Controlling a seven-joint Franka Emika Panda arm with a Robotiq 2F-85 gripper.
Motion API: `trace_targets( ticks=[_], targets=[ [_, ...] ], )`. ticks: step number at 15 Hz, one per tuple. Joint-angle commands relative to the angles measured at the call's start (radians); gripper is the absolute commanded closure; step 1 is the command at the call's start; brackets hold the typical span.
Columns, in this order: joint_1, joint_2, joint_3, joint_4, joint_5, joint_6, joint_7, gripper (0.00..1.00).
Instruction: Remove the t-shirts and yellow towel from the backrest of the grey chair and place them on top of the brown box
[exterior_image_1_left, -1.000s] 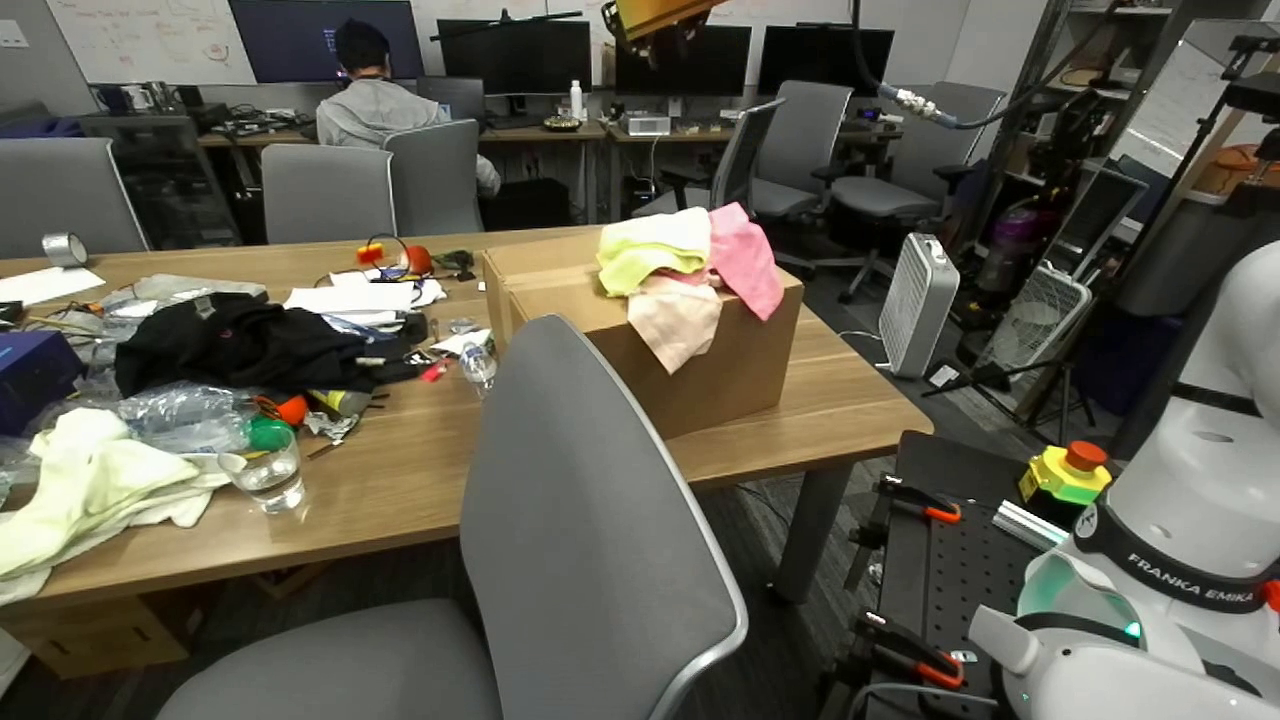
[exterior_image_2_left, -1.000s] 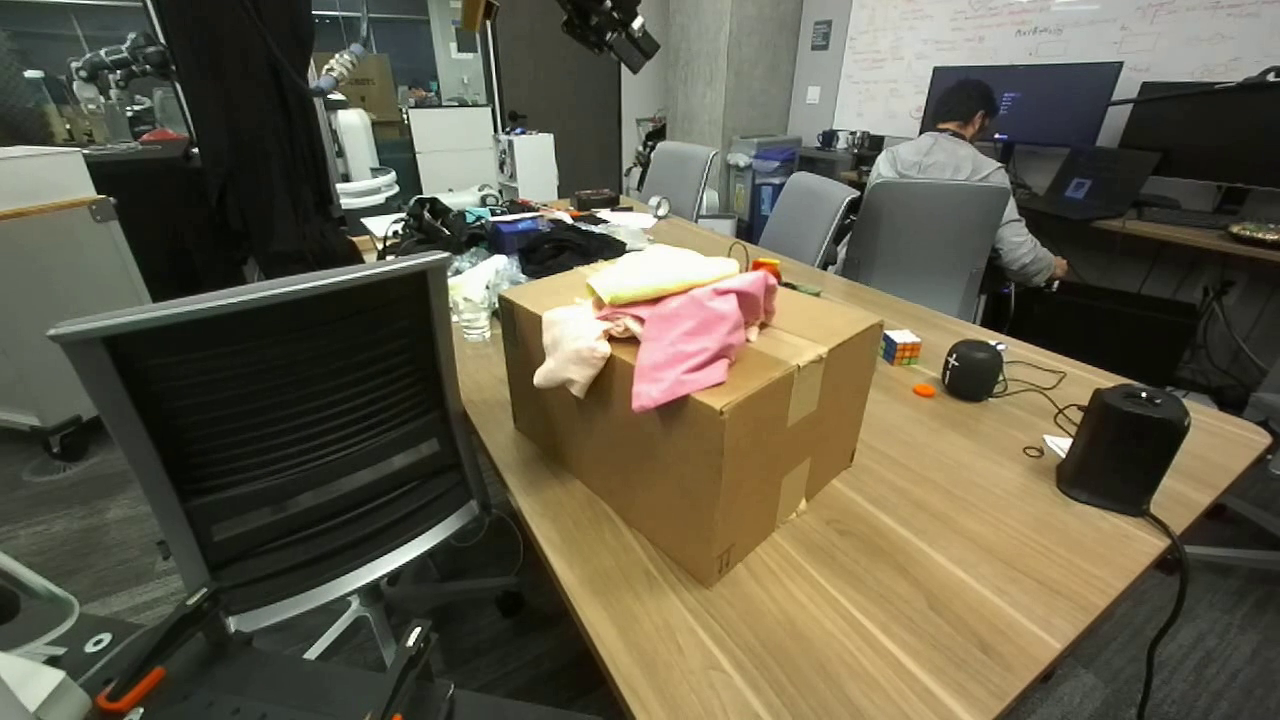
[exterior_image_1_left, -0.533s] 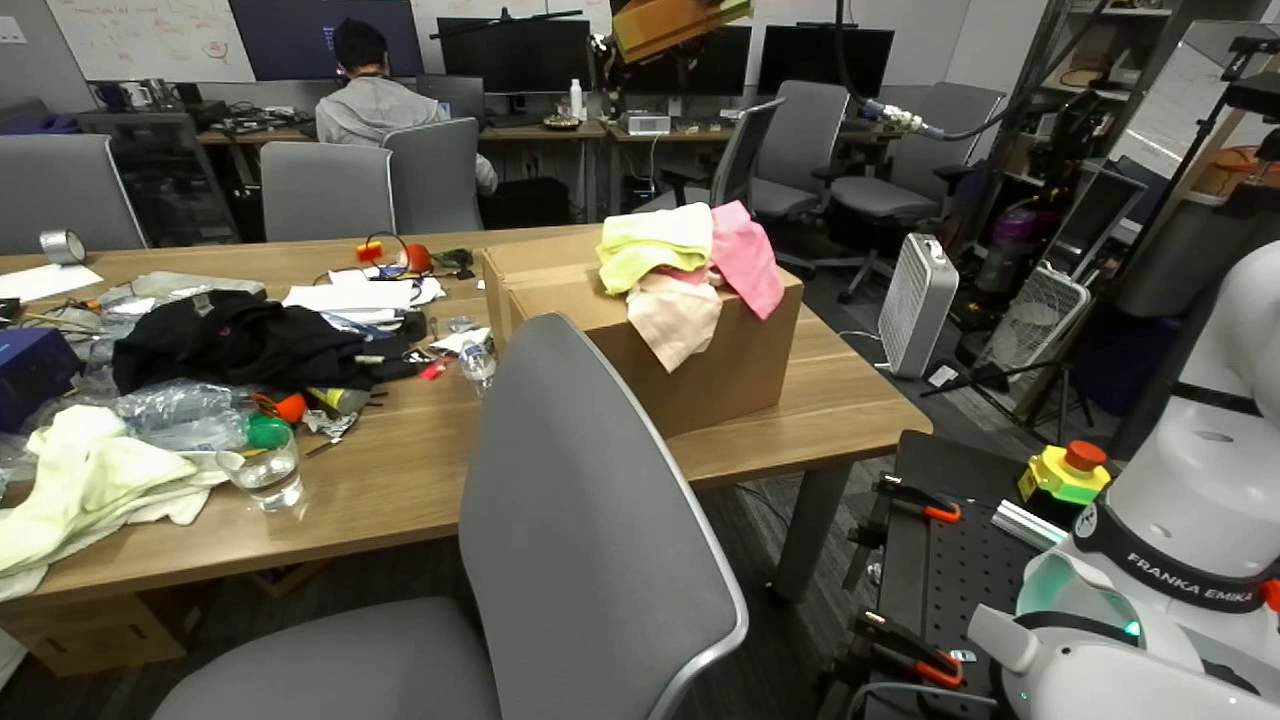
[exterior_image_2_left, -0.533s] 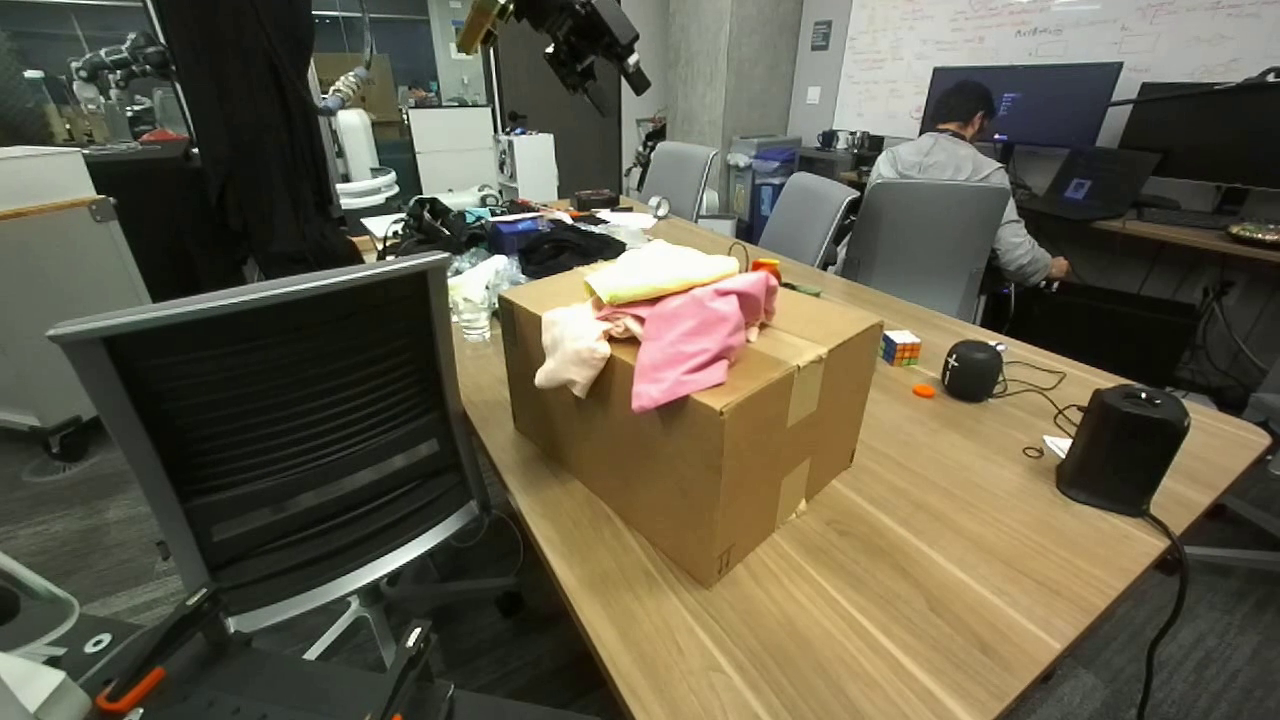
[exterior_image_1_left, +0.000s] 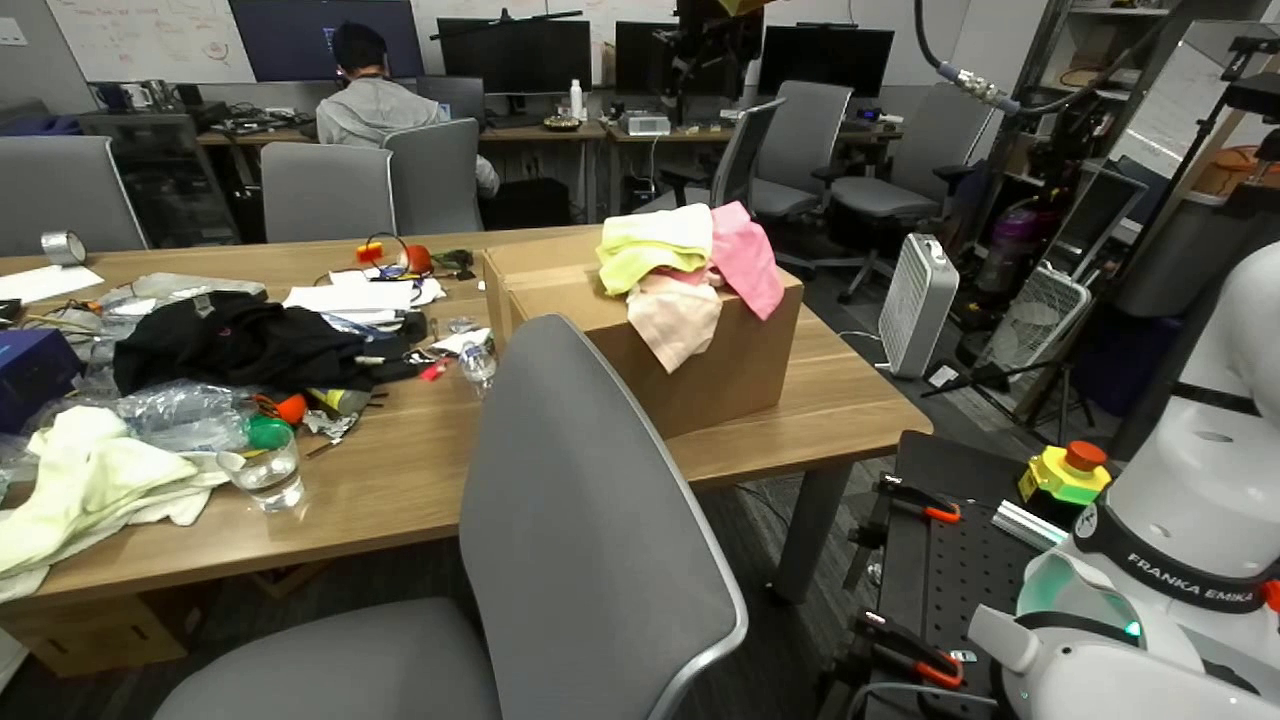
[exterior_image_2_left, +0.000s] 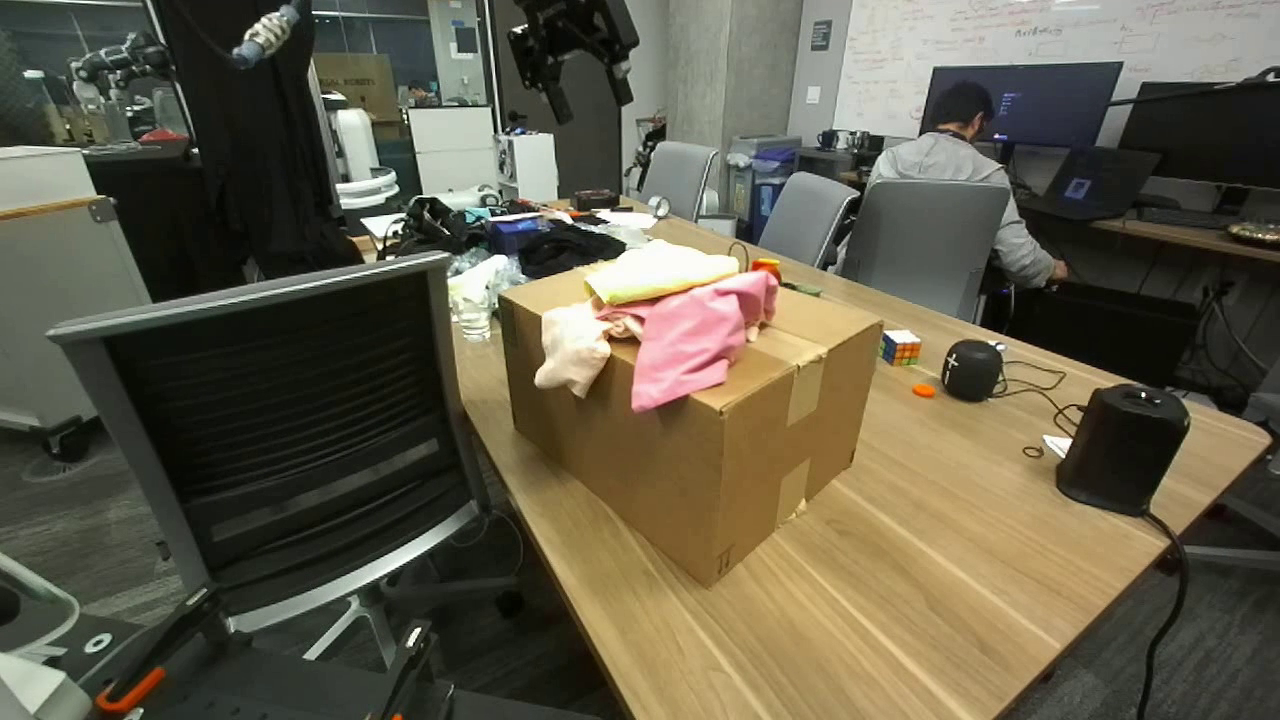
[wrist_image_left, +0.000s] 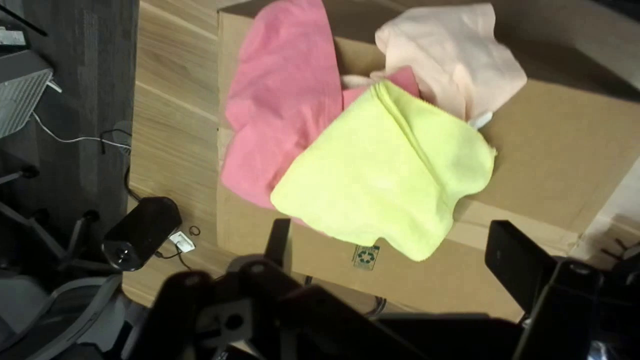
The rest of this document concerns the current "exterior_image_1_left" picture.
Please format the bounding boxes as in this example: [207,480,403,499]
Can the large dark wall screen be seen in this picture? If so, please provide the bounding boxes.
[226,0,429,85]

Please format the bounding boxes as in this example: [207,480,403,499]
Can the white paper stack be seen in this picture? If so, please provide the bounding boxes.
[278,269,452,336]

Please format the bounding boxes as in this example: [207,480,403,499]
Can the black computer monitor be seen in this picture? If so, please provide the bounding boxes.
[612,19,687,94]
[757,25,894,102]
[437,14,595,94]

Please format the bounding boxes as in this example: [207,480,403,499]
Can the seated person grey hoodie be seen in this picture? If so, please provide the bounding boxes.
[311,14,503,201]

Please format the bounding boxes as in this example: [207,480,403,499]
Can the purple vacuum cleaner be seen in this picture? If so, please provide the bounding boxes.
[978,196,1060,300]

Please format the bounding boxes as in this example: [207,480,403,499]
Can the white space heater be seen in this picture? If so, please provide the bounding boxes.
[874,233,963,384]

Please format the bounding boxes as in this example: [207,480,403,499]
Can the grey office chair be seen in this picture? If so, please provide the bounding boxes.
[151,310,753,720]

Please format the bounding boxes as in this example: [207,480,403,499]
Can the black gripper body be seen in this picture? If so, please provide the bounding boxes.
[673,0,767,70]

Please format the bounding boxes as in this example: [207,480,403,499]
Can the cardboard box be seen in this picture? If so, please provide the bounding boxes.
[475,224,808,438]

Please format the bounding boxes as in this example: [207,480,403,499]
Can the clear plastic bag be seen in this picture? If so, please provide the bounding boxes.
[110,376,257,454]

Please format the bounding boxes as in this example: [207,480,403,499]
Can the small silver object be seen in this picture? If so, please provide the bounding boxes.
[37,229,95,269]

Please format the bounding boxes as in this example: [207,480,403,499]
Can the blue box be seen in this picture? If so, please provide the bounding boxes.
[0,324,86,435]

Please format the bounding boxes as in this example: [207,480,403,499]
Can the pink t-shirt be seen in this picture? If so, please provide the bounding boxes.
[709,196,791,324]

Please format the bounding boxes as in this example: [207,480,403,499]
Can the grey table leg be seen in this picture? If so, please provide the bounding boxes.
[771,454,854,612]

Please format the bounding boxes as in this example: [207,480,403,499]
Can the metal storage shelf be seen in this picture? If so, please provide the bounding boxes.
[985,0,1205,270]

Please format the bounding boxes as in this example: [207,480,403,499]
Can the white boxy appliance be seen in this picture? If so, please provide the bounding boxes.
[976,262,1097,376]

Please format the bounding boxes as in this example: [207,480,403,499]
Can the orange handled scissors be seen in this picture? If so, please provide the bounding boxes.
[350,235,440,278]

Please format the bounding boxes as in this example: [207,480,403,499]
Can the white paper sheet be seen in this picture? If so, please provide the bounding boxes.
[0,261,107,310]

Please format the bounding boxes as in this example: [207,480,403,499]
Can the black cloth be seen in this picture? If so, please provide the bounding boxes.
[110,287,433,394]

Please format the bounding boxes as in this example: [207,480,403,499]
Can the whiteboard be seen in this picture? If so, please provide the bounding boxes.
[42,0,260,86]

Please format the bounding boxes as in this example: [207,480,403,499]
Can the yellow towel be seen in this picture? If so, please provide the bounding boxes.
[591,201,716,300]

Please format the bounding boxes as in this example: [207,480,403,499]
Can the crumpled foil wrapper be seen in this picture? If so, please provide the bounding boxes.
[433,324,499,392]

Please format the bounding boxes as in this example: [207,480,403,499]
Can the grey partition panel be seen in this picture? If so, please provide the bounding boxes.
[0,133,151,261]

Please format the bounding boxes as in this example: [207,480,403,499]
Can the grey chair backrest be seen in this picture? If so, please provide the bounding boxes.
[257,135,399,243]
[386,116,488,241]

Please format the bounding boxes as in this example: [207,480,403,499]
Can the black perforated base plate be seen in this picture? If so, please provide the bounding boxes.
[862,433,1064,720]

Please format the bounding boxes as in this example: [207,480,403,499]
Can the yellow red emergency stop button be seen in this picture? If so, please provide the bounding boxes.
[1016,435,1117,510]

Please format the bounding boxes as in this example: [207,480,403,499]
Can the orange handled black clamp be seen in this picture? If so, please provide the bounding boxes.
[874,470,967,529]
[854,607,971,690]

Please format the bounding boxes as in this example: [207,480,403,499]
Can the pale yellow cloth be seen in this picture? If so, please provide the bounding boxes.
[0,402,234,603]

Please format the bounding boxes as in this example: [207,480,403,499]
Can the clear bottle green cap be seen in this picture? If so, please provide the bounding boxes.
[215,410,311,518]

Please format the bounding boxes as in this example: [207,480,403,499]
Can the grey swivel chair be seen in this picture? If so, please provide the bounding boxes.
[826,78,1007,235]
[703,77,854,229]

